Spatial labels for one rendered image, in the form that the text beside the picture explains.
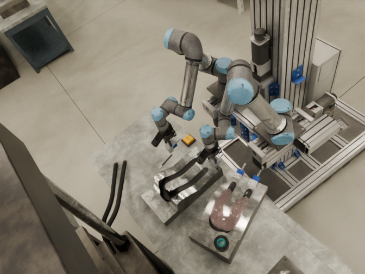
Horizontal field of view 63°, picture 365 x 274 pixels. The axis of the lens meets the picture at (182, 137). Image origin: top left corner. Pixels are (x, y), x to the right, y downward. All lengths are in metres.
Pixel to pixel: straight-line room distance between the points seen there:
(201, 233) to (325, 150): 1.49
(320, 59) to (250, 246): 1.18
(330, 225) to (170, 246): 1.41
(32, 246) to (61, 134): 3.30
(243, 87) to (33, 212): 0.93
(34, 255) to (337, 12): 4.38
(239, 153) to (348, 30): 2.25
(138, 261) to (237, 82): 1.22
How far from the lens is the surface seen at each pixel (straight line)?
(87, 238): 1.55
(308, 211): 2.78
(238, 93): 1.34
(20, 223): 0.80
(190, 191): 1.88
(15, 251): 0.77
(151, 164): 2.18
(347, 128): 3.00
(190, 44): 1.65
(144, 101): 3.76
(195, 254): 1.86
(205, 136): 1.66
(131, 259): 1.98
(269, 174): 2.67
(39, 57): 5.30
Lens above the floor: 2.57
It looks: 52 degrees down
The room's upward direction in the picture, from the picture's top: 22 degrees counter-clockwise
